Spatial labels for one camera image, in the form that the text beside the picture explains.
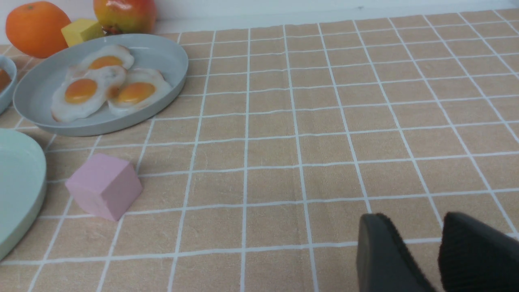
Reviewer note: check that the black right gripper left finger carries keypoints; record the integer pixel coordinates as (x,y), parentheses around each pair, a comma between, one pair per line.
(383,261)

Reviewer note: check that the fried egg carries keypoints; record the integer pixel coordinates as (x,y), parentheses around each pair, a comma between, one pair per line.
(84,92)
(107,56)
(141,88)

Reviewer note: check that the mint green plate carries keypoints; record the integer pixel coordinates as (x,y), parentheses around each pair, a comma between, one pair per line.
(23,173)

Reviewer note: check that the fried egg back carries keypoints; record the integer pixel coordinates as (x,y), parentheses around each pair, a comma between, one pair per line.
(107,56)

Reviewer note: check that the beige checkered tablecloth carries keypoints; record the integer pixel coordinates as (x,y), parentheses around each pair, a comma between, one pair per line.
(255,177)

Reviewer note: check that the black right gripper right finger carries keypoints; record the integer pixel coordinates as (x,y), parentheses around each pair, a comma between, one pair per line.
(474,257)

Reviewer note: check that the orange fruit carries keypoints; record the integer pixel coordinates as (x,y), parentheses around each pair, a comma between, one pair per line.
(35,29)

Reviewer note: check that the light blue plate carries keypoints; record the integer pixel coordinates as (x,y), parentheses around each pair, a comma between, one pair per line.
(8,81)

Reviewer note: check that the yellow cube block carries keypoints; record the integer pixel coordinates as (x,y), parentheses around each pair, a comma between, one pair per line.
(82,30)

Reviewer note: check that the grey plate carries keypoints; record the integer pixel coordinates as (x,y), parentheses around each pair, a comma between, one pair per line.
(32,96)

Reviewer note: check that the red yellow apple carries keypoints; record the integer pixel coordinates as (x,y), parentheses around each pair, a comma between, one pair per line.
(126,16)

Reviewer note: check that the pink cube block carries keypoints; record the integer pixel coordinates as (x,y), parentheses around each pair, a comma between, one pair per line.
(105,186)

